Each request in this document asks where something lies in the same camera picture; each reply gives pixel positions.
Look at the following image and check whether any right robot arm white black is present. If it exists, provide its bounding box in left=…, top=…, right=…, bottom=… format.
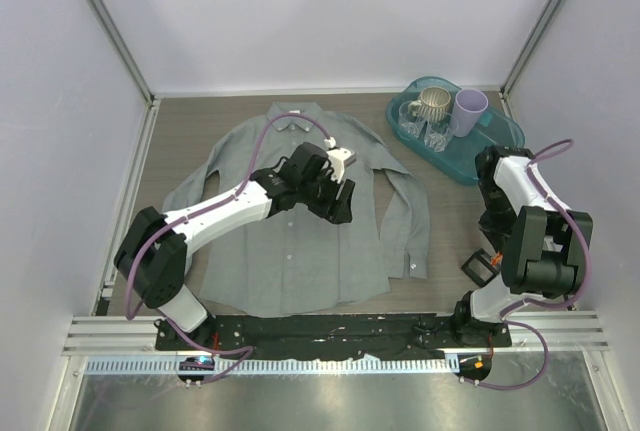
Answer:
left=448, top=139, right=593, bottom=346

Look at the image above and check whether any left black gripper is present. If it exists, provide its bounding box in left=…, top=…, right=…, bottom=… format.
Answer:
left=298, top=167, right=354, bottom=224

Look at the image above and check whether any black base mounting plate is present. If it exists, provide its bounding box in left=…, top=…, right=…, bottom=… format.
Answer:
left=153, top=311, right=514, bottom=363

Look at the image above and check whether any clear drinking glass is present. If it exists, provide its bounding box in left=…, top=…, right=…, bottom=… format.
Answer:
left=424, top=113, right=458, bottom=153

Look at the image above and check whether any small black square frame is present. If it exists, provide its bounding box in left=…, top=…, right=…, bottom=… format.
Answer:
left=461, top=249, right=501, bottom=287

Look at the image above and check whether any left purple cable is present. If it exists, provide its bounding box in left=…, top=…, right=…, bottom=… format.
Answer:
left=124, top=113, right=336, bottom=386

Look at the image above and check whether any ribbed metallic mug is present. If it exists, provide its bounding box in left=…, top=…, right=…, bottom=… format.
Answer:
left=418, top=86, right=452, bottom=123

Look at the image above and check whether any orange red brooch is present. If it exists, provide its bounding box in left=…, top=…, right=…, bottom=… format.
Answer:
left=490, top=253, right=503, bottom=268

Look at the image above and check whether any purple plastic cup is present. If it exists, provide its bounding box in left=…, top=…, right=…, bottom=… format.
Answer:
left=452, top=89, right=489, bottom=138

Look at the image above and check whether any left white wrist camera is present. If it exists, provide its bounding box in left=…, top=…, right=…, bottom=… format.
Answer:
left=324, top=137, right=356, bottom=183

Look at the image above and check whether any grey button-up shirt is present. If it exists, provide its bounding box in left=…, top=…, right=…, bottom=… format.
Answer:
left=162, top=102, right=430, bottom=318

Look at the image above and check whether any white slotted cable duct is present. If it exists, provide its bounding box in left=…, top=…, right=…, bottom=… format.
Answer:
left=85, top=355, right=459, bottom=376

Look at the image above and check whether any clear glass mug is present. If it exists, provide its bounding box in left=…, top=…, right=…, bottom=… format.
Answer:
left=398, top=101, right=426, bottom=138

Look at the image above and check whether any teal plastic basin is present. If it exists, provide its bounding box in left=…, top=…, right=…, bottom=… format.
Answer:
left=385, top=75, right=526, bottom=187

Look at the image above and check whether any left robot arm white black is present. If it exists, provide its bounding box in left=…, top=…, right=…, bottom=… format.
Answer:
left=114, top=140, right=356, bottom=350

